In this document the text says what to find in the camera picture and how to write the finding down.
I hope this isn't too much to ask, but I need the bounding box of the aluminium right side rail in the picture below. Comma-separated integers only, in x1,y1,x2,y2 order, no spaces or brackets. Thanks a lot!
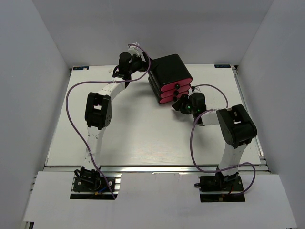
231,65,265,160

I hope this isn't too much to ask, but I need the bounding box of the black drawer cabinet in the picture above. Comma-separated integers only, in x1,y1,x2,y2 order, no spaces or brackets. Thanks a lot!
148,54,192,102

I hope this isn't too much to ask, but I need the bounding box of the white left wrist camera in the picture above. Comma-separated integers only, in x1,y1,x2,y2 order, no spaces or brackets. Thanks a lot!
127,42,142,56

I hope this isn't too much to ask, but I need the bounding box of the aluminium front rail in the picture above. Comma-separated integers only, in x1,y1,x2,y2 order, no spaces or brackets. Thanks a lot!
43,163,270,173

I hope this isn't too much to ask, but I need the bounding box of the pink bottom drawer black knob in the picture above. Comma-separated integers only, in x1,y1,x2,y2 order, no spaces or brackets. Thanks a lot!
159,91,189,104

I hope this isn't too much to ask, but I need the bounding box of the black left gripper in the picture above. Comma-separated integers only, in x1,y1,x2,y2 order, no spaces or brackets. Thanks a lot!
128,52,158,74

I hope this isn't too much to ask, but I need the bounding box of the blue label sticker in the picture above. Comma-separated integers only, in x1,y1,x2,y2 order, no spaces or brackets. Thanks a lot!
214,64,231,68
72,66,89,71

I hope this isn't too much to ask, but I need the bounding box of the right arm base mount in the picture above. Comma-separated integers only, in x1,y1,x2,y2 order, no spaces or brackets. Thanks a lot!
194,176,245,203

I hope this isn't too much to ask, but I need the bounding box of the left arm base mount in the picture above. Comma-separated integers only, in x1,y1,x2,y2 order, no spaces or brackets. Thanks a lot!
70,167,119,200

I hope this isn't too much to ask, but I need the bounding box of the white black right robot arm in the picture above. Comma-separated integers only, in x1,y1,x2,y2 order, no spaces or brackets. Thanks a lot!
172,93,257,190

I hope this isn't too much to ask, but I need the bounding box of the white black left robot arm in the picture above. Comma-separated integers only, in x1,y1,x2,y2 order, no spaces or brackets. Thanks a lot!
85,51,152,175

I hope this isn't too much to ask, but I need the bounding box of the aluminium rail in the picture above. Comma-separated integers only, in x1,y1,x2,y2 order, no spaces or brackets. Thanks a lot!
231,65,265,160
43,163,270,173

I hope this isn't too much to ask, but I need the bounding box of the blue label sticker left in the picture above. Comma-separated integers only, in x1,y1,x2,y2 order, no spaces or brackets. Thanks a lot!
72,66,89,71

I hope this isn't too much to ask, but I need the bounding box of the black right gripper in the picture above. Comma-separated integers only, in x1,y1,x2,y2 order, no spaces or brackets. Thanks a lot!
173,94,197,115

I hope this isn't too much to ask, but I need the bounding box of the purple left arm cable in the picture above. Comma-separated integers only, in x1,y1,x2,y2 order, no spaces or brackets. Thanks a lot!
65,43,152,200

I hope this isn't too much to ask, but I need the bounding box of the blue label sticker right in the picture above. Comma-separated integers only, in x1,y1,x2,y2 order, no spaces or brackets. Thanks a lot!
214,64,231,68

